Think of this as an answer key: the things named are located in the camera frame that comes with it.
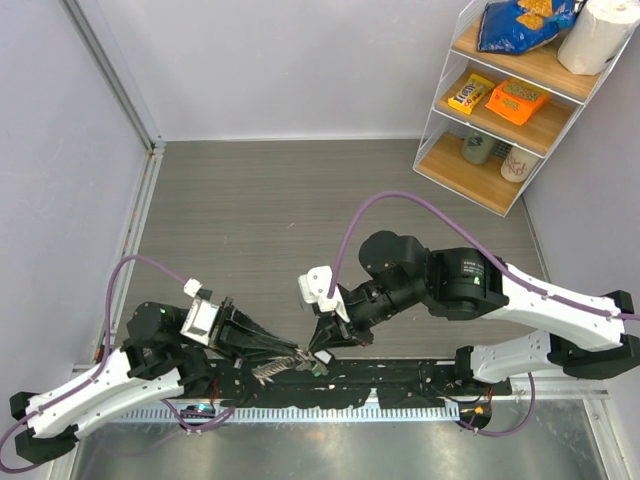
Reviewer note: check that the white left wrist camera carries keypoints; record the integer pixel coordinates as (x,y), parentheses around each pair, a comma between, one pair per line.
(200,318)

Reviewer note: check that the yellow candy bag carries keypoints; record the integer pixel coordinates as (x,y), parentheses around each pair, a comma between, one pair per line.
(470,94)

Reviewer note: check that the white wire wooden shelf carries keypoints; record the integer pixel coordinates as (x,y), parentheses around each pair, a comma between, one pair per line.
(516,77)

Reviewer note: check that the orange candy bag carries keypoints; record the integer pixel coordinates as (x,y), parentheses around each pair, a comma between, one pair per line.
(517,101)

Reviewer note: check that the white printed cup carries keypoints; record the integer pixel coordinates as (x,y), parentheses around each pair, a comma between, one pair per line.
(518,164)

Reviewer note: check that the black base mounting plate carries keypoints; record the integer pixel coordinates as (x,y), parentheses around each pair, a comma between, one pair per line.
(398,383)

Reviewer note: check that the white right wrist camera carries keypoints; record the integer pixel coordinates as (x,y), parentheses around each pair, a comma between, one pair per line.
(314,289)

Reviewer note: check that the aluminium cable duct rail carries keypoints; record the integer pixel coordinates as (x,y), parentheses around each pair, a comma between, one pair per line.
(370,412)

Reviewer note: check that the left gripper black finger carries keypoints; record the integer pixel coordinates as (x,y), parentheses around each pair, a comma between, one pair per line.
(262,351)
(257,333)

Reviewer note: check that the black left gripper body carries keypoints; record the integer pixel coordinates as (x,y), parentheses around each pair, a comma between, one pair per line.
(215,338)

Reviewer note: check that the grey green cup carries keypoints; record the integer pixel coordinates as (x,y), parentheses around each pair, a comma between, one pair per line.
(477,147)

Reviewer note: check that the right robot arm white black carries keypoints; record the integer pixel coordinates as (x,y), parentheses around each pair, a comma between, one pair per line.
(582,336)

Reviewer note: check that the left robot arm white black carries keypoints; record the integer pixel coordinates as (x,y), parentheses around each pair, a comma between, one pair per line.
(166,356)

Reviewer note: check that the blue chips bag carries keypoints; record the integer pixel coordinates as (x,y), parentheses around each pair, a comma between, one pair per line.
(517,27)

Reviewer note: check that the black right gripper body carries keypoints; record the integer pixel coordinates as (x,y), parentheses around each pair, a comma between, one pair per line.
(367,305)

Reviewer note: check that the white paper towel roll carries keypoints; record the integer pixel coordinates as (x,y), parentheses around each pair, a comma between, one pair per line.
(598,33)

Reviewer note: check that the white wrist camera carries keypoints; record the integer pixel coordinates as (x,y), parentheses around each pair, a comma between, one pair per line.
(314,289)
(200,318)

